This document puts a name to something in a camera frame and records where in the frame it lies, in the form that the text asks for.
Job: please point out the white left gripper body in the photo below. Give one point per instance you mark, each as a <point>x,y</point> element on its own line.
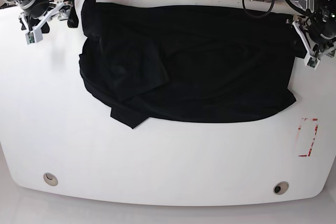
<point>316,43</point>

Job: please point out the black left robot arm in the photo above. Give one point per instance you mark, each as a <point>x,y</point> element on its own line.
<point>316,27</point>

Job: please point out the right table grommet hole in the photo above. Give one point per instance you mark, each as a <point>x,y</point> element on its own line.
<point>280,188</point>

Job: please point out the red tape rectangle marking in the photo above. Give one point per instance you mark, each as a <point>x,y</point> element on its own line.
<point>306,136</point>

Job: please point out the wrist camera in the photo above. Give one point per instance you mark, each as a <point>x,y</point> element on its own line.
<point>34,36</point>
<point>311,61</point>

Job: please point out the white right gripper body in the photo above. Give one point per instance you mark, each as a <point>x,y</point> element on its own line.
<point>44,11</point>

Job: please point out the left table grommet hole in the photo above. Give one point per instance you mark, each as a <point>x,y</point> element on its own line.
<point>50,179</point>

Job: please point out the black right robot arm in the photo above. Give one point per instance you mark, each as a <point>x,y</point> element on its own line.
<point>24,4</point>

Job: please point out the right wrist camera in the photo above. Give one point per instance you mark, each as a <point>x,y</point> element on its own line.
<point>34,36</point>

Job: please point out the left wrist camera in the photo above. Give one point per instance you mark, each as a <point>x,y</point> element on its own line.
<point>311,61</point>

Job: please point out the table grommet hole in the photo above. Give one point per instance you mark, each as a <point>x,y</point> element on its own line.
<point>280,188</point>
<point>50,179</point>

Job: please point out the black T-shirt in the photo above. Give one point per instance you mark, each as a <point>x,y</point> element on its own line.
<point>199,64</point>

